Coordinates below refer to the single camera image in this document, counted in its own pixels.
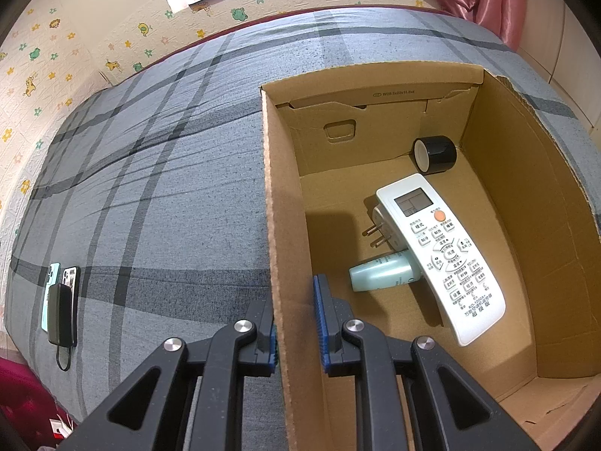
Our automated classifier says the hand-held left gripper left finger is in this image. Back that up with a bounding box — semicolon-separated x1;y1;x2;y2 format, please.
56;298;281;451

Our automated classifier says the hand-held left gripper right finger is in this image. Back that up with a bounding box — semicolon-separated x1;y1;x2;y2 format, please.
313;273;536;451

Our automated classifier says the mint green tube bottle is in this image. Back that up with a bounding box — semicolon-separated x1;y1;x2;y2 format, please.
348;250;421;292

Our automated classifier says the large white charger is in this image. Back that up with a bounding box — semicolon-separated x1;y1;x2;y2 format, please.
361;196;409;251

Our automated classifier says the white remote control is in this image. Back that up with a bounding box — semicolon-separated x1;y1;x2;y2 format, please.
376;173;506;347

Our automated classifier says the brown cardboard box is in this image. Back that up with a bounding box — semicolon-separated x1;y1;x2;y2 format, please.
260;62;601;451

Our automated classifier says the black tape roll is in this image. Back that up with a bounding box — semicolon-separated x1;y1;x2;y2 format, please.
413;135;458;176

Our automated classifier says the grey plaid bed sheet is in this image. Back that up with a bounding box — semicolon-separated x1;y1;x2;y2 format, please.
0;7;601;428

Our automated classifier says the black power bank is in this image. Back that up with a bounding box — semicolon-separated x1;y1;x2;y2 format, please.
48;283;77;347

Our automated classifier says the dark smartphone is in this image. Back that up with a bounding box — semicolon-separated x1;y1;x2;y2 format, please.
61;266;82;294

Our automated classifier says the mint green phone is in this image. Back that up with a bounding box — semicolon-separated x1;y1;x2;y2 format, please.
40;262;62;334

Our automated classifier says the dark red cloth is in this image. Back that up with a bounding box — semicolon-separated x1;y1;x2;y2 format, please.
0;357;73;451

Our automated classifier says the pink satin curtain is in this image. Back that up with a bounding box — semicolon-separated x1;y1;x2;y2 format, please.
385;0;536;50

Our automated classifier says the beige wardrobe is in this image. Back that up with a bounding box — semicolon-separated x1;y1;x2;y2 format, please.
516;0;601;132

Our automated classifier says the black charging cable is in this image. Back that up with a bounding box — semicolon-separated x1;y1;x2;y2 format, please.
54;345;77;372

